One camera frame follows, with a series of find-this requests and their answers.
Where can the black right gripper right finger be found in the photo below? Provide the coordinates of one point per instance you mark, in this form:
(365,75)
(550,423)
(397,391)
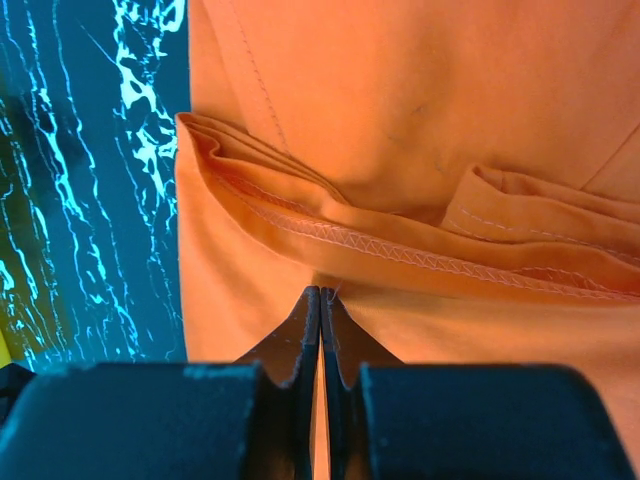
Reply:
(388,419)

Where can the orange t-shirt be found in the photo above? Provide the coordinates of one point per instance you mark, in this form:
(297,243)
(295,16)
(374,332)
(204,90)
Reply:
(465,175)

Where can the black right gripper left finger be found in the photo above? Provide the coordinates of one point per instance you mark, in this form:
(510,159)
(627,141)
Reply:
(251,419)

